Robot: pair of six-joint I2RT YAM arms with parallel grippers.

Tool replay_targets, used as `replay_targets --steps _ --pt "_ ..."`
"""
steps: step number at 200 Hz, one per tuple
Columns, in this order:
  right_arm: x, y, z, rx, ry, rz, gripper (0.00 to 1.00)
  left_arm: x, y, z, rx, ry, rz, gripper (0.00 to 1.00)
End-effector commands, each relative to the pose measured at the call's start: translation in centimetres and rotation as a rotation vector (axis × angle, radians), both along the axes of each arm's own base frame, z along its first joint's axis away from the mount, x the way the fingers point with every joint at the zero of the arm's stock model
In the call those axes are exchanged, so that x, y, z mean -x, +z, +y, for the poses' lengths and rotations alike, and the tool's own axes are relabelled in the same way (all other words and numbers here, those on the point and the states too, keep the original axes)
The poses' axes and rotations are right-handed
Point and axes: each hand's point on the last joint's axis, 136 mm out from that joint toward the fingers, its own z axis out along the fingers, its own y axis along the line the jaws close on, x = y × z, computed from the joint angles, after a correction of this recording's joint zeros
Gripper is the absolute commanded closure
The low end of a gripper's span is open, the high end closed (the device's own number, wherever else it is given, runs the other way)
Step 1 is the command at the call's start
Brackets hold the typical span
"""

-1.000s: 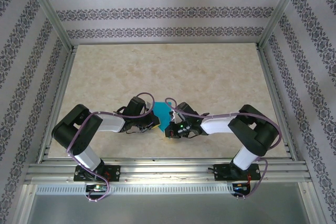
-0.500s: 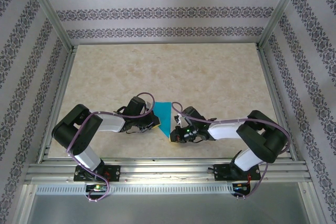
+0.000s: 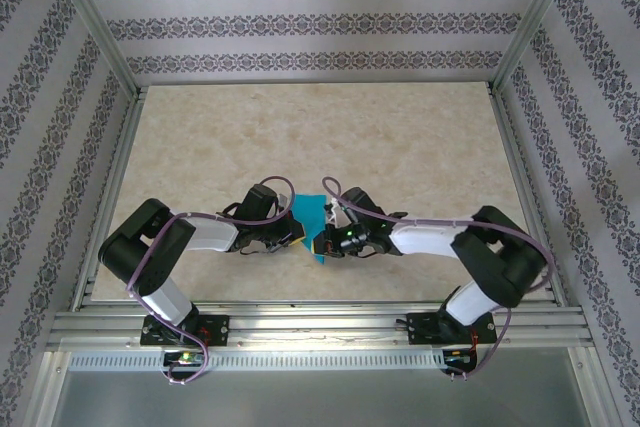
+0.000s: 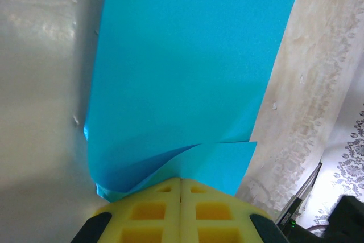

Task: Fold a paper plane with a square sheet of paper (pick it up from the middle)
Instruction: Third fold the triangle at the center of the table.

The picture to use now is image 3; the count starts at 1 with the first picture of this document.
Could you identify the aluminium mounting rail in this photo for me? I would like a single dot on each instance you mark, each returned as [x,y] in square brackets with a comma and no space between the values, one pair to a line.
[320,327]

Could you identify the blue paper sheet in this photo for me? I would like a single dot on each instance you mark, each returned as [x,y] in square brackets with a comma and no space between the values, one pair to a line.
[310,212]

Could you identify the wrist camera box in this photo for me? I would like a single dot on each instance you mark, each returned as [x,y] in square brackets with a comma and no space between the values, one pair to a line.
[285,202]
[336,214]

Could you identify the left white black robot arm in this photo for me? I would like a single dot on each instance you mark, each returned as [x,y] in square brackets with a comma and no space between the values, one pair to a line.
[210,237]

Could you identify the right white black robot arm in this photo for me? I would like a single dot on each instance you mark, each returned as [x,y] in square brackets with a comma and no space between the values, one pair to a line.
[425,242]

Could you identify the aluminium frame post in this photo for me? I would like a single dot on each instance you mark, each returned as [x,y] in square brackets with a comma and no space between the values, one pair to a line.
[96,22]
[532,22]

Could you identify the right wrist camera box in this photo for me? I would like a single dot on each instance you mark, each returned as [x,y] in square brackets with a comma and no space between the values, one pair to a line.
[336,214]

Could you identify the aluminium side rail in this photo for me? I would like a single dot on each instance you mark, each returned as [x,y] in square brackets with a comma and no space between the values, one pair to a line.
[124,147]
[511,147]

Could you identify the small electronics board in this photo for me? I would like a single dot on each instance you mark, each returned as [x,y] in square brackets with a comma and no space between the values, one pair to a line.
[459,356]
[185,358]

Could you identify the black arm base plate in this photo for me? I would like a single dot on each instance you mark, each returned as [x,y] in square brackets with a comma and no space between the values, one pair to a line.
[220,329]
[422,332]

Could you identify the grey metal panel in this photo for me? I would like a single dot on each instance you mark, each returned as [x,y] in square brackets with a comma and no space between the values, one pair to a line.
[320,402]

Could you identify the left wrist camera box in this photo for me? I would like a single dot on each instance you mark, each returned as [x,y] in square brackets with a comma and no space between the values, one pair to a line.
[285,202]

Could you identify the aluminium frame bar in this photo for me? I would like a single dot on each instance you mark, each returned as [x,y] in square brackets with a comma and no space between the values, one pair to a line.
[590,387]
[47,392]

